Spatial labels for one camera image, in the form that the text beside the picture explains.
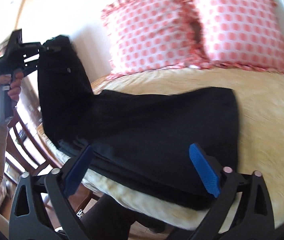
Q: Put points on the right pink polka dot pillow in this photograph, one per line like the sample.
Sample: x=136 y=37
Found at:
x=241 y=34

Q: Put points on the wooden chair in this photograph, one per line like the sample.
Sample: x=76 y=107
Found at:
x=25 y=152

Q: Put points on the black pants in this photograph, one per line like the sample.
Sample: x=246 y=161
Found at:
x=142 y=141

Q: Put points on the left pink polka dot pillow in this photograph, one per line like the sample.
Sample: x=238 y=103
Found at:
x=150 y=35

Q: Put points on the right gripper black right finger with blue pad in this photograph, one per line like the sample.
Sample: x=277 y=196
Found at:
x=242 y=209

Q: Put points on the cream patterned bedspread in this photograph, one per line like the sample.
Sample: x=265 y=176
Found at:
x=260 y=97

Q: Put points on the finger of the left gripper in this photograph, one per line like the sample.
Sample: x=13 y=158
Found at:
x=51 y=49

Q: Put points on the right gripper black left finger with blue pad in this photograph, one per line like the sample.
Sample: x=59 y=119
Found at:
x=29 y=218

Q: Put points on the pink polka dot pillow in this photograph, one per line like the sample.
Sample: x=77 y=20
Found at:
x=150 y=35
x=241 y=34

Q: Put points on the person's left hand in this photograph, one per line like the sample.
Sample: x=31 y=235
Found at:
x=15 y=85

